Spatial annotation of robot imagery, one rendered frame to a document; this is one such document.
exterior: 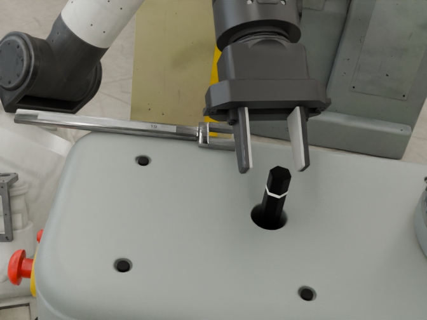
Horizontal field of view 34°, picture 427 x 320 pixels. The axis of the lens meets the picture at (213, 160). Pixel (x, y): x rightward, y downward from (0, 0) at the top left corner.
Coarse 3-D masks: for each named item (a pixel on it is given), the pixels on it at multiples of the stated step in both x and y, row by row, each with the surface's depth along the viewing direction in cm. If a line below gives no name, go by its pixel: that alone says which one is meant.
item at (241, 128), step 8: (232, 112) 69; (240, 112) 68; (232, 120) 69; (240, 120) 68; (248, 120) 68; (240, 128) 68; (248, 128) 68; (240, 136) 68; (248, 136) 68; (240, 144) 68; (248, 144) 67; (240, 152) 68; (248, 152) 67; (240, 160) 68; (248, 160) 67; (240, 168) 68; (248, 168) 67
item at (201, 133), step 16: (16, 112) 77; (32, 112) 77; (48, 112) 78; (80, 128) 77; (96, 128) 77; (112, 128) 77; (128, 128) 77; (144, 128) 78; (160, 128) 78; (176, 128) 78; (192, 128) 79; (208, 128) 79; (224, 128) 79; (208, 144) 77; (224, 144) 77
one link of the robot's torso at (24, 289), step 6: (6, 282) 164; (24, 282) 165; (0, 288) 164; (6, 288) 165; (12, 288) 165; (18, 288) 166; (24, 288) 166; (0, 294) 165; (6, 294) 166; (12, 294) 167; (18, 294) 168; (24, 294) 168; (30, 294) 170
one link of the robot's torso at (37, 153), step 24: (0, 120) 108; (0, 144) 108; (24, 144) 109; (48, 144) 111; (72, 144) 115; (0, 168) 109; (24, 168) 110; (48, 168) 111; (48, 192) 112; (0, 264) 111
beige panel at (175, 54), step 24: (168, 0) 248; (192, 0) 247; (144, 24) 254; (168, 24) 254; (192, 24) 253; (144, 48) 261; (168, 48) 261; (192, 48) 260; (216, 48) 259; (144, 72) 268; (168, 72) 268; (192, 72) 267; (216, 72) 266; (144, 96) 276; (168, 96) 275; (192, 96) 275; (144, 120) 284; (168, 120) 283; (192, 120) 283
